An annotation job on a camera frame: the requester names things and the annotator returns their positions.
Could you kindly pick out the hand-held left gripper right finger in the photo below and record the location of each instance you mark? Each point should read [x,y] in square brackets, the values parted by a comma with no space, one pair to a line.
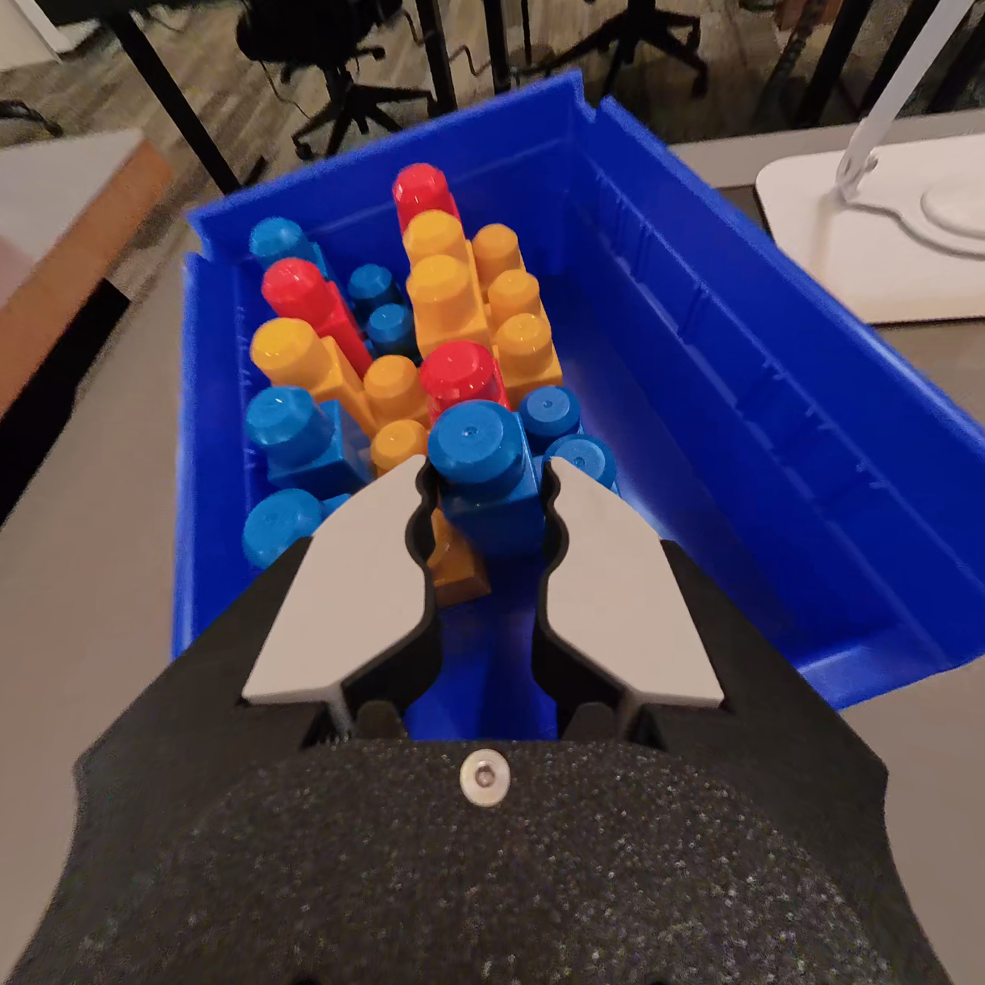
[623,608]

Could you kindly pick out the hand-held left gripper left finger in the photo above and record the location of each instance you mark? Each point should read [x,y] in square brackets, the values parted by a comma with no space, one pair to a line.
[346,608]

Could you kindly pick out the blue one-stud mega block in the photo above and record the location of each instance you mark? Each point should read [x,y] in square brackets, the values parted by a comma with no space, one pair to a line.
[281,242]
[481,462]
[296,431]
[281,527]

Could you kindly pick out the blue plastic bin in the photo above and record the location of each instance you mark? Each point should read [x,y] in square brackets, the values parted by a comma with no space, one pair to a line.
[769,462]

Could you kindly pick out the white sign stand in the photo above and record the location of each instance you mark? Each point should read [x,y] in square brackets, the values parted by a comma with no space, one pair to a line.
[846,254]

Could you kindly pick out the wooden desk with black legs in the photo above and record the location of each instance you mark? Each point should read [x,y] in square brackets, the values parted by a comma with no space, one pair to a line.
[438,54]

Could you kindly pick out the black office chair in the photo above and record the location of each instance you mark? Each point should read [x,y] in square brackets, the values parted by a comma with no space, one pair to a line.
[631,38]
[331,46]

